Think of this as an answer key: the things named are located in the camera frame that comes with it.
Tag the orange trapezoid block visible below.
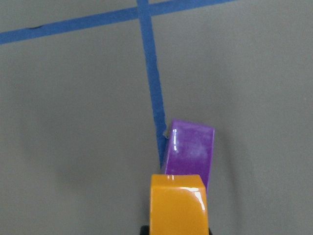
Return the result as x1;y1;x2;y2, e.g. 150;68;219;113
149;174;209;235

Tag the purple trapezoid block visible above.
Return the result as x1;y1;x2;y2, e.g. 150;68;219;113
161;119;215;191

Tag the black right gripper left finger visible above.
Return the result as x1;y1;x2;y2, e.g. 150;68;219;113
139;225;150;235

